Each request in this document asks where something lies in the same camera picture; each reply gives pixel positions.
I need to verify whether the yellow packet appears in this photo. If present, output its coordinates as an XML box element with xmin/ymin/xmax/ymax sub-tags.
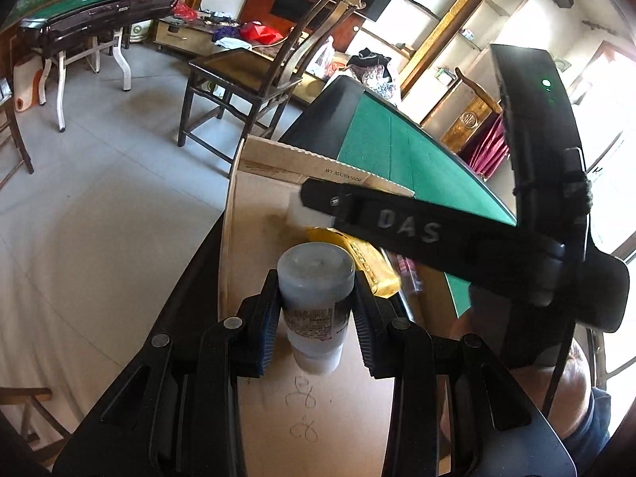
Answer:
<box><xmin>305</xmin><ymin>227</ymin><xmax>402</xmax><ymax>298</ymax></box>

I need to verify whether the white purple cloth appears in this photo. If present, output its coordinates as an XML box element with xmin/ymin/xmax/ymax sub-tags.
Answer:
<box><xmin>213</xmin><ymin>30</ymin><xmax>249</xmax><ymax>50</ymax></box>

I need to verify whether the window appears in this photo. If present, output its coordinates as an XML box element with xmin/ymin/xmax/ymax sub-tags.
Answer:
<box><xmin>566</xmin><ymin>42</ymin><xmax>636</xmax><ymax>259</ymax></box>

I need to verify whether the low wooden television cabinet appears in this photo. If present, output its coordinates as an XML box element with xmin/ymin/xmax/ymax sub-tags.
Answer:
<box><xmin>151</xmin><ymin>7</ymin><xmax>319</xmax><ymax>105</ymax></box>

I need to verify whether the green folding mahjong table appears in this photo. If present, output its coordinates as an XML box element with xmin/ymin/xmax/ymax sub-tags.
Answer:
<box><xmin>17</xmin><ymin>0</ymin><xmax>180</xmax><ymax>132</ymax></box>

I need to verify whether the white plastic bottle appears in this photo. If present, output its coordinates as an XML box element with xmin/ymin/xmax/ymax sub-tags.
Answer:
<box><xmin>277</xmin><ymin>241</ymin><xmax>356</xmax><ymax>374</ymax></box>

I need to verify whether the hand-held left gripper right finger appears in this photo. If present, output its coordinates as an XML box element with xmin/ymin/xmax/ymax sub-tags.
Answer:
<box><xmin>351</xmin><ymin>277</ymin><xmax>577</xmax><ymax>477</ymax></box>

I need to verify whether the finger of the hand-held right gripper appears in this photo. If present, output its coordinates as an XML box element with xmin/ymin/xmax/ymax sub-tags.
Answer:
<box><xmin>301</xmin><ymin>179</ymin><xmax>567</xmax><ymax>305</ymax></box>

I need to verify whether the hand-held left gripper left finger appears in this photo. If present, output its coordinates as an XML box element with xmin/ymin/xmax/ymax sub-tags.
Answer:
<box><xmin>52</xmin><ymin>268</ymin><xmax>285</xmax><ymax>477</ymax></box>

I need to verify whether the clear pink wrapped item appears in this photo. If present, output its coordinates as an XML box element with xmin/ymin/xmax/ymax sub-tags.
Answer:
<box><xmin>392</xmin><ymin>251</ymin><xmax>425</xmax><ymax>294</ymax></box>

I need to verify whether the brown cardboard box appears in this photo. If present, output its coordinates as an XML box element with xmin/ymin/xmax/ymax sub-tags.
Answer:
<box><xmin>217</xmin><ymin>135</ymin><xmax>418</xmax><ymax>477</ymax></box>

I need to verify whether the white plastic bag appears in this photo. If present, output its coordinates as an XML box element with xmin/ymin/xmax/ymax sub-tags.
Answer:
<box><xmin>305</xmin><ymin>40</ymin><xmax>335</xmax><ymax>80</ymax></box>

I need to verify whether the dark wooden chair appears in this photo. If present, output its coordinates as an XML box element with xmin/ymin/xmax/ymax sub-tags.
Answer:
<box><xmin>0</xmin><ymin>77</ymin><xmax>35</xmax><ymax>190</ymax></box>
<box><xmin>178</xmin><ymin>0</ymin><xmax>368</xmax><ymax>165</ymax></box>
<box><xmin>0</xmin><ymin>386</ymin><xmax>70</xmax><ymax>477</ymax></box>

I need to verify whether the floral cloth pile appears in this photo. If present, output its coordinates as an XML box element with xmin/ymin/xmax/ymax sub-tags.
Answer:
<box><xmin>346</xmin><ymin>47</ymin><xmax>398</xmax><ymax>105</ymax></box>

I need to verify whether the person's right forearm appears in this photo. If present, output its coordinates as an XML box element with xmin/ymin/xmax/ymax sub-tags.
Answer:
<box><xmin>507</xmin><ymin>338</ymin><xmax>613</xmax><ymax>468</ymax></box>

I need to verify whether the wooden chair with round carving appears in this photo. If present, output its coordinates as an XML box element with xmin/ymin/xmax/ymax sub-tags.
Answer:
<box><xmin>440</xmin><ymin>67</ymin><xmax>505</xmax><ymax>155</ymax></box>

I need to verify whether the wooden wall shelf unit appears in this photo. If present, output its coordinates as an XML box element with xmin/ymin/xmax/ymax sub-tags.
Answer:
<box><xmin>397</xmin><ymin>0</ymin><xmax>587</xmax><ymax>125</ymax></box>

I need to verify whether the white orange board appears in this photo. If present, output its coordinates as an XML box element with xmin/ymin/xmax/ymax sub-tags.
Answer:
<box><xmin>12</xmin><ymin>57</ymin><xmax>45</xmax><ymax>114</ymax></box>

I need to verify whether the dark red cloth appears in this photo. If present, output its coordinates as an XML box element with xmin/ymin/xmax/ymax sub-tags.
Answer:
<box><xmin>467</xmin><ymin>114</ymin><xmax>512</xmax><ymax>182</ymax></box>

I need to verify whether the white patterned bin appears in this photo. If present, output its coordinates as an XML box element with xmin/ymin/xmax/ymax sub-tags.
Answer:
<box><xmin>130</xmin><ymin>20</ymin><xmax>155</xmax><ymax>45</ymax></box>

